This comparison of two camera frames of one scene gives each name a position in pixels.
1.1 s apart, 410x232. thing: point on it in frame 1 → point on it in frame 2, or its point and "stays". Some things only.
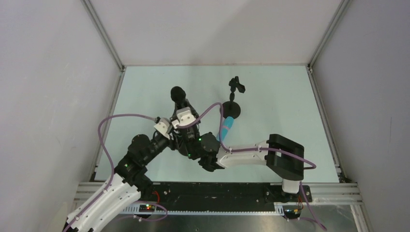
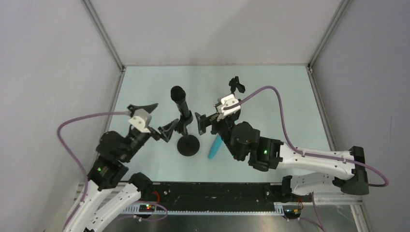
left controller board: x=146 y=208 stays
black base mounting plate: x=211 y=195 stays
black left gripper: x=172 y=137 → x=153 y=134
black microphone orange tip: x=178 y=95 stays
